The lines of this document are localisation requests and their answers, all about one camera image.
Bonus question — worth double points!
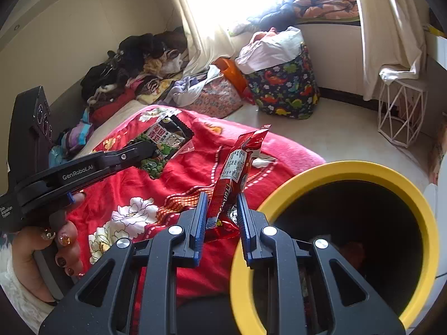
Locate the white plastic bag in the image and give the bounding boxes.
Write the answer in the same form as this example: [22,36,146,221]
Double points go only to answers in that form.
[236,26,304,75]

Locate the orange plastic bag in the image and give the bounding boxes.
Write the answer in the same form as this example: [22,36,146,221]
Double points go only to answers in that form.
[213,58,255,106]

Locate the yellow-rimmed black trash bin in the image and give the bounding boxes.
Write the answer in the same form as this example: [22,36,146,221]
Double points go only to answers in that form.
[230,161,441,335]

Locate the cream curtain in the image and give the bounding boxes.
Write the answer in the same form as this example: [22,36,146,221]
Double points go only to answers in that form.
[353,0,429,102]
[159,0,252,77]

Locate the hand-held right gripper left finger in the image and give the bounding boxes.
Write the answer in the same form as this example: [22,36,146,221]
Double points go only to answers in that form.
[38,192,209,335]

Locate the red floral blanket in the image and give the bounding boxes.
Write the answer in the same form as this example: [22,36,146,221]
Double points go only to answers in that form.
[65,105,327,322]

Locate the green and black snack packet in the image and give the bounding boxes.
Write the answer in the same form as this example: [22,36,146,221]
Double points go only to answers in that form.
[127,113,196,181]

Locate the red snack packet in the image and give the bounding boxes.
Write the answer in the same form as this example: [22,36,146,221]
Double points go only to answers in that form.
[204,125,273,241]

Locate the beige mattress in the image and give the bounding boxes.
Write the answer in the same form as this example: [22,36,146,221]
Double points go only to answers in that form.
[75,99,154,158]

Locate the pile of dark clothes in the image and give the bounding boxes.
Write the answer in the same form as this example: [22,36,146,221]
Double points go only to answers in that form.
[80,31,189,102]

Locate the dinosaur print laundry basket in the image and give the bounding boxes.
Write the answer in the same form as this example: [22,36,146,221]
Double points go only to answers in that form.
[244,44,320,121]

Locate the pink floral fabric bag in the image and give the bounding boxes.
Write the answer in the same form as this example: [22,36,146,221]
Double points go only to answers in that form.
[182,77,245,118]

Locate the white dresser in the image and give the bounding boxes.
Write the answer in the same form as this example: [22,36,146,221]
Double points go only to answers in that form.
[424,24,447,189]

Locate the dark puffer jacket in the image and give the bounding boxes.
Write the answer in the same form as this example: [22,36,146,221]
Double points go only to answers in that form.
[244,0,305,33]

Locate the blue patterned cloth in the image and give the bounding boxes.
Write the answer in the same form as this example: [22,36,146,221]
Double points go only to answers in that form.
[49,108,95,168]

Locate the white cloth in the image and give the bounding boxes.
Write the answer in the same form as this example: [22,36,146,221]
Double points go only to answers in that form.
[379,64,420,84]

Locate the orange cloth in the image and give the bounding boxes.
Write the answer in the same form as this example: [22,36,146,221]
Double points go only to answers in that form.
[251,31,277,43]

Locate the lavender and white clothes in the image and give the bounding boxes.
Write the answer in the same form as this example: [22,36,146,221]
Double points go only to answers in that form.
[164,64,223,107]

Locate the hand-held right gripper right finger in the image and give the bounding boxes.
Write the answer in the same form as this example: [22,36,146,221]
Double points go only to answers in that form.
[237,193,400,335]

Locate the brown patterned blanket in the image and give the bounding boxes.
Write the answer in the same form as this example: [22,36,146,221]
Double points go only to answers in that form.
[129,77,175,104]

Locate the white wire stool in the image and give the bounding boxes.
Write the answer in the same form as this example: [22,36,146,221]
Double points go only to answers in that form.
[377,77,429,149]

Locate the person's left forearm white sleeve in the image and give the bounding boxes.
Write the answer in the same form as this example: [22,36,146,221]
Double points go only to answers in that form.
[0,241,54,335]

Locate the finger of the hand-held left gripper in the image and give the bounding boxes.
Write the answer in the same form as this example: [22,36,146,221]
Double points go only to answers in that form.
[92,143,158,173]

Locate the folded red cloth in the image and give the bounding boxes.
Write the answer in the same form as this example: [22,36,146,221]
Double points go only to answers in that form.
[89,89,137,125]

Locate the person's left hand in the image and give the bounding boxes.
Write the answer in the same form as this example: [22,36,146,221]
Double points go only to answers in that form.
[10,192,86,304]

